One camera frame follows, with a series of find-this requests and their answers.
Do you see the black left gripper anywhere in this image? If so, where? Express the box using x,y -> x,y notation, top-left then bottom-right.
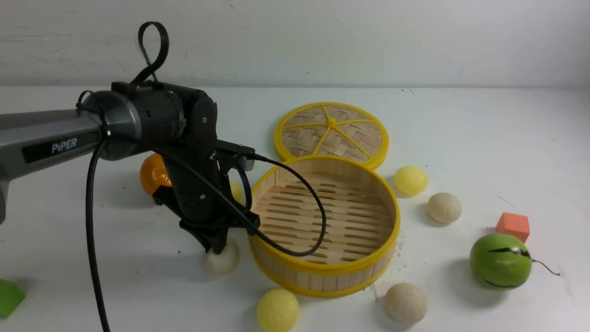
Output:
154,139 -> 260,255

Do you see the white bun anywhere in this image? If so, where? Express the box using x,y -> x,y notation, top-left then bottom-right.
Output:
384,282 -> 428,325
201,239 -> 240,276
426,192 -> 463,225

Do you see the yellow bun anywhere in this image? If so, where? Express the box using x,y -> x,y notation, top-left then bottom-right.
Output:
230,179 -> 244,204
394,165 -> 429,197
256,289 -> 300,332

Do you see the yellow bun front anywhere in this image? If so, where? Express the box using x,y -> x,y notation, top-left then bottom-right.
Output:
256,289 -> 300,332

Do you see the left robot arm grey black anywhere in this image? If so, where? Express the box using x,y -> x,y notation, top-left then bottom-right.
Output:
0,81 -> 260,254

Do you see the bamboo steamer tray yellow rim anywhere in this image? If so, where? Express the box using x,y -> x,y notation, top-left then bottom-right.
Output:
249,156 -> 401,298

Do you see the bamboo steamer lid yellow rim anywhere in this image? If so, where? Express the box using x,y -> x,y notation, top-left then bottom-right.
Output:
272,102 -> 389,170

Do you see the orange toy tangerine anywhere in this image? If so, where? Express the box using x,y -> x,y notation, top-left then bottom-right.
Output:
140,153 -> 171,196

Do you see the green foam block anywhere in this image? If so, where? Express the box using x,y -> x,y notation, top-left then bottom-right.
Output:
0,279 -> 26,320

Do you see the green toy watermelon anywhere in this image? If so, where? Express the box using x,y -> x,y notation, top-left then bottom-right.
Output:
469,233 -> 561,291

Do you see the orange foam cube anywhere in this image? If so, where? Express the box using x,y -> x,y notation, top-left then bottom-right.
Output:
495,212 -> 530,243

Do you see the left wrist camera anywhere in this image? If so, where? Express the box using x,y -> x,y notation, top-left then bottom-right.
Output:
214,139 -> 256,173

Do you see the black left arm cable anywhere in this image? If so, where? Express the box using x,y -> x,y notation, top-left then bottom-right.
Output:
76,21 -> 327,332

